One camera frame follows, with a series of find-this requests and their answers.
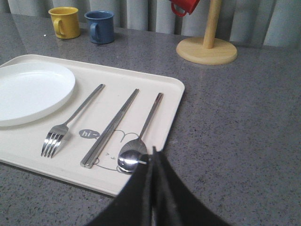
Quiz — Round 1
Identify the grey curtain backdrop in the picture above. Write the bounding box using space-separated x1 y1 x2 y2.
0 0 301 49

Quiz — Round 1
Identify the yellow enamel mug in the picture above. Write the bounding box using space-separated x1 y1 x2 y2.
48 7 80 39

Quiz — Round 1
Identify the blue enamel mug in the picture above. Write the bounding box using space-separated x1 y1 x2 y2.
84 10 115 44

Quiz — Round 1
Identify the silver metal fork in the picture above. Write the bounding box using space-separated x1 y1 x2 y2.
40 84 105 158

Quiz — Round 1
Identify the silver metal spoon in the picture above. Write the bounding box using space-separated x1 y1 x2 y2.
118 93 164 174

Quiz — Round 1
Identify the wooden mug tree stand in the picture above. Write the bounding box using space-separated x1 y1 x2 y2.
176 0 238 65

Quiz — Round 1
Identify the white round plate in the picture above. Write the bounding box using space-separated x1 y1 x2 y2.
0 62 76 127

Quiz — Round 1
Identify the beige rabbit serving tray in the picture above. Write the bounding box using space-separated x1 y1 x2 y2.
0 55 185 196

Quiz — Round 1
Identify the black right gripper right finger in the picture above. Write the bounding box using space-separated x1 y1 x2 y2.
152 147 229 226

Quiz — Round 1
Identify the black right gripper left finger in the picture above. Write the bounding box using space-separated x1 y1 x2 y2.
88 154 152 226

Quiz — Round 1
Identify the red enamel mug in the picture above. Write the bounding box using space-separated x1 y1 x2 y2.
171 0 199 17

